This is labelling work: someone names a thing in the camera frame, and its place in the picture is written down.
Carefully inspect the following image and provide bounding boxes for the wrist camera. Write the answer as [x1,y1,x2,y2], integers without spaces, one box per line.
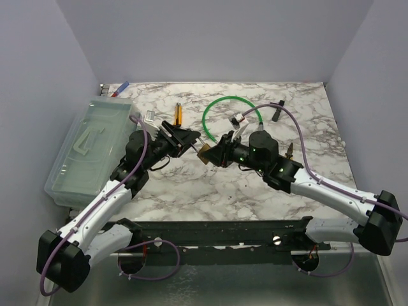
[144,110,155,124]
[229,113,249,141]

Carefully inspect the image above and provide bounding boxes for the brass padlock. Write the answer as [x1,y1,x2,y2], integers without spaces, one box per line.
[196,138,211,165]

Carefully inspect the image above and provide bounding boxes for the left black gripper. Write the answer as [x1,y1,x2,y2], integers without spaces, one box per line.
[143,121,201,171]

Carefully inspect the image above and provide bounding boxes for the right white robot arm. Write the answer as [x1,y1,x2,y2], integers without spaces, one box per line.
[198,131,402,256]

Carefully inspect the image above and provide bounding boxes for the green cable lock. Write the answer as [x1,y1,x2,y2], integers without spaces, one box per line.
[201,96,255,143]

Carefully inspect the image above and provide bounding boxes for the yellow utility knife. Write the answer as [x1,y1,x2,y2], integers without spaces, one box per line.
[173,103,182,127]

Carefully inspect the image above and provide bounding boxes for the black T-shaped tool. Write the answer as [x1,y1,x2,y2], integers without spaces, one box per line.
[272,100,285,122]

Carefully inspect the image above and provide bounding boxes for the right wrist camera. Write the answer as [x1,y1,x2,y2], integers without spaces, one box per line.
[229,113,249,141]

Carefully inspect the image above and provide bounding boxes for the clear plastic storage box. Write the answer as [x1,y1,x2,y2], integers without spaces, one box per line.
[45,96,141,209]

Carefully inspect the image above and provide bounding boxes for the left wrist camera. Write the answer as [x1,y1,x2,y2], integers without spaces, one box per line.
[144,110,155,124]

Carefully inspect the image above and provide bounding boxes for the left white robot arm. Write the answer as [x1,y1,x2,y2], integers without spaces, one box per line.
[36,119,201,296]

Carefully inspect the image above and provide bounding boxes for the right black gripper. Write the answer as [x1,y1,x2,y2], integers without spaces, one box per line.
[201,131,266,175]

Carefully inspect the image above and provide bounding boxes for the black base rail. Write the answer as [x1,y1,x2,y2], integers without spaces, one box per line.
[80,217,330,265]

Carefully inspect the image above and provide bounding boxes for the yellow handled pliers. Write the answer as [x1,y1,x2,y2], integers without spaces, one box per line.
[285,142,293,159]

